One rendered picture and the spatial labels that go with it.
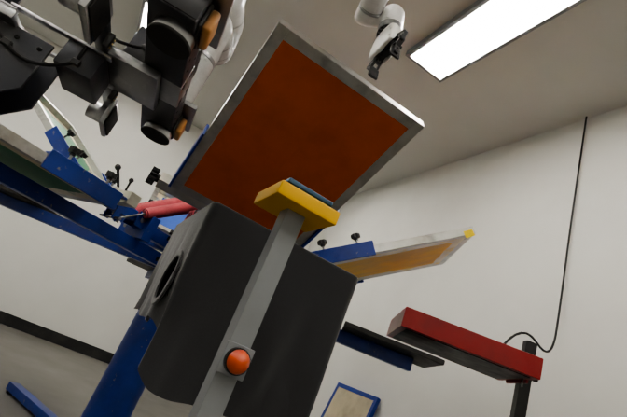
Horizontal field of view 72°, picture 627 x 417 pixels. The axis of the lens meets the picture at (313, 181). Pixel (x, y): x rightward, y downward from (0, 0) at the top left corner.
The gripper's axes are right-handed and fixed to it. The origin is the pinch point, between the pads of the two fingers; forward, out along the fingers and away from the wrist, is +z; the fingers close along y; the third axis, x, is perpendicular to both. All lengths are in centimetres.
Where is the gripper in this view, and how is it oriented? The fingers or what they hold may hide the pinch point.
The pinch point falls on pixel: (383, 64)
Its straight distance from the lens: 127.7
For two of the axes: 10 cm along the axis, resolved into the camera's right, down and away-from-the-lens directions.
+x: 8.1, 4.9, 3.1
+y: 5.4, -4.4, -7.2
